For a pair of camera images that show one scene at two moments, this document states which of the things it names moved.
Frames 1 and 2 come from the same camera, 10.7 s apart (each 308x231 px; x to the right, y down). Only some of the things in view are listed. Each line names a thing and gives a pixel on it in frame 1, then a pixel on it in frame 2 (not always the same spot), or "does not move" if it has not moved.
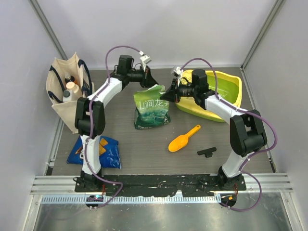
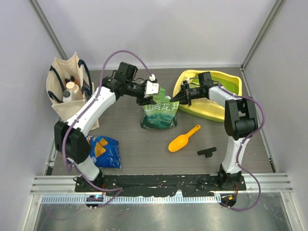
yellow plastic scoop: [181, 141] does not move
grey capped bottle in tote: [67, 96] does not move
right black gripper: [169, 95] to [184, 96]
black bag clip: [208, 152] does not move
